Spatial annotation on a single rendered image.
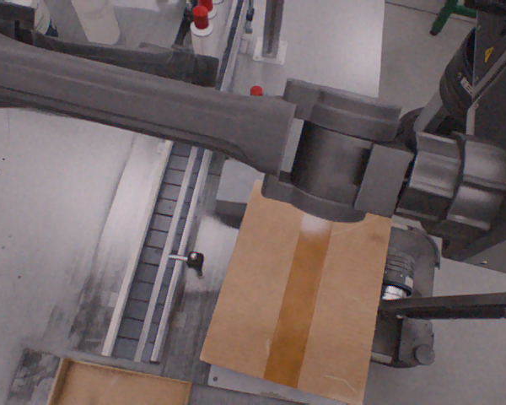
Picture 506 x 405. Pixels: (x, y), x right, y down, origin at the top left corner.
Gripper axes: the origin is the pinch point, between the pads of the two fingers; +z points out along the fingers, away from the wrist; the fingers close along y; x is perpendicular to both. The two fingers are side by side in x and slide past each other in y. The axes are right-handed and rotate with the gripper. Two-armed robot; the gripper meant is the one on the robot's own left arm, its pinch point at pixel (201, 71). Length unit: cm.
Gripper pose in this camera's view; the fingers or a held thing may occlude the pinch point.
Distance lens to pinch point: 106.6
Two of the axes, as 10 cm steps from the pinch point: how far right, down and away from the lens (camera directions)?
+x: -1.6, 9.5, 2.7
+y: -9.9, -1.7, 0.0
